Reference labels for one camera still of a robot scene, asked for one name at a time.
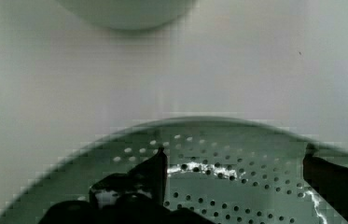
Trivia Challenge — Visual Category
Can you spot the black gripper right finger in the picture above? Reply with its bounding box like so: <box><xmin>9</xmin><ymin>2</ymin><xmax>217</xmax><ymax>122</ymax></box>
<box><xmin>302</xmin><ymin>144</ymin><xmax>348</xmax><ymax>221</ymax></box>

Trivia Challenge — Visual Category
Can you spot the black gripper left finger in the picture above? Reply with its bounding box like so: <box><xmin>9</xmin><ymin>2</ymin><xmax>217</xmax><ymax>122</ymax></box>
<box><xmin>38</xmin><ymin>147</ymin><xmax>215</xmax><ymax>224</ymax></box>

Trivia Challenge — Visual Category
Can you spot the green plastic strainer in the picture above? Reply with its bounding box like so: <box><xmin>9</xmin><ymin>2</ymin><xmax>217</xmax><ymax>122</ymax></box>
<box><xmin>0</xmin><ymin>116</ymin><xmax>348</xmax><ymax>224</ymax></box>

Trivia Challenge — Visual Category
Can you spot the green plastic cup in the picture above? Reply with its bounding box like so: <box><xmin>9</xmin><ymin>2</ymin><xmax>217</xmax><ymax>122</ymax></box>
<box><xmin>56</xmin><ymin>0</ymin><xmax>197</xmax><ymax>31</ymax></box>

